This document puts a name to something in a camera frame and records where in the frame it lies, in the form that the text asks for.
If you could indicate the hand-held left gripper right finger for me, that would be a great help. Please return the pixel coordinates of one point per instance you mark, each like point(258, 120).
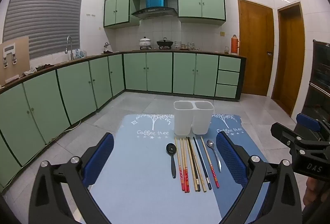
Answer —
point(229, 159)

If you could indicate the dark blue tree-print mat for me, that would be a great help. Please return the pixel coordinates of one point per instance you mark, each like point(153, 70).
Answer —
point(251, 145)

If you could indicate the orange thermos flask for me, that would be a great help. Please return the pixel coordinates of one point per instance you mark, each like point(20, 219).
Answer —
point(234, 45)

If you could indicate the white two-compartment utensil holder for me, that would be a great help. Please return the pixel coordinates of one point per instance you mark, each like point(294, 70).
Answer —
point(183, 121)

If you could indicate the red-tipped wooden chopstick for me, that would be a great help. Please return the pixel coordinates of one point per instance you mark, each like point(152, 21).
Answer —
point(179, 162)
point(209, 162)
point(186, 162)
point(183, 162)

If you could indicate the light blue tree-print mat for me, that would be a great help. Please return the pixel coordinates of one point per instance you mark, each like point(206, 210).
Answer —
point(144, 188)

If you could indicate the green base cabinets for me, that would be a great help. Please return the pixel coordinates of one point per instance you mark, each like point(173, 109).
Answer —
point(159, 72)

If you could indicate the person's right hand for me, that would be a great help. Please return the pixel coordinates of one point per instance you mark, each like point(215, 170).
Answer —
point(313, 190)

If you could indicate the brown cardboard board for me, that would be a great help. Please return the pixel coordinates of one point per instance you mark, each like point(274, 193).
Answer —
point(22, 59)

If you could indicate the plain wooden chopstick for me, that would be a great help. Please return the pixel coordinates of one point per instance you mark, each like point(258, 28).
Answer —
point(191, 162)
point(197, 163)

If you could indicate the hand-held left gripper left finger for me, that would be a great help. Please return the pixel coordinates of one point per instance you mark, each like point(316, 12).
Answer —
point(99, 159)

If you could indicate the metal spoon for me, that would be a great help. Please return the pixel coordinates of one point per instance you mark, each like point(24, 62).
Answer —
point(211, 144)

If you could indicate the group of glass jars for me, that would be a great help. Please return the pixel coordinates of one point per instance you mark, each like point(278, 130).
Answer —
point(185, 45)

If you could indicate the black glass-front cabinet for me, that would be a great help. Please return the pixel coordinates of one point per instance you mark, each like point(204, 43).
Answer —
point(318, 85)

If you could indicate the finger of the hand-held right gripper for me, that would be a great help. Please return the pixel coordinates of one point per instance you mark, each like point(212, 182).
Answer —
point(308, 122)
point(281, 132)

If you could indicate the metal kettle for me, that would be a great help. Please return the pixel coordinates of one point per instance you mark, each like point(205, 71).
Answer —
point(107, 46)

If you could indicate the black plastic spoon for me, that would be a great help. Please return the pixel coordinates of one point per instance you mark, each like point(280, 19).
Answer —
point(170, 148)

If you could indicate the grey window blind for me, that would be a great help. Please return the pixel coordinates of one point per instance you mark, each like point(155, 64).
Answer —
point(43, 15)

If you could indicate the white cooking pot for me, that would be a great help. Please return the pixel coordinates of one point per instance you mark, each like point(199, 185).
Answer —
point(145, 43)

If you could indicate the plain wooden door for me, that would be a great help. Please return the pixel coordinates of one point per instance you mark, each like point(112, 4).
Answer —
point(288, 59)

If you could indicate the black wok with lid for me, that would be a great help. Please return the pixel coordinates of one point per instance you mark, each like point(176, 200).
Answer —
point(165, 43)

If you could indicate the dark cloth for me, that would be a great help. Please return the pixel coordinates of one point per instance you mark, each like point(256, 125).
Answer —
point(45, 66)

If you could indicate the metal kitchen faucet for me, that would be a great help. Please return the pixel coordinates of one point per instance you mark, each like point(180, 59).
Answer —
point(69, 39)

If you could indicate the black range hood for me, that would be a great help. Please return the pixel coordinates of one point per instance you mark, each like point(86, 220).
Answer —
point(154, 11)

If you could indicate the row of wall hooks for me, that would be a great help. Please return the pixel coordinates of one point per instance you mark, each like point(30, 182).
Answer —
point(91, 15)

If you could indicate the black chopstick with gold band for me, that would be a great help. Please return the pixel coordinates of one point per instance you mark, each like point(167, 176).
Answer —
point(202, 162)
point(193, 159)

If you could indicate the small glass jar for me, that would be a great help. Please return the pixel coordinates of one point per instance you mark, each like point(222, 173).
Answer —
point(226, 50)

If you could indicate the white plastic frame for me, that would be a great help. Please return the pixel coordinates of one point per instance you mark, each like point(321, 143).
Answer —
point(9, 55)

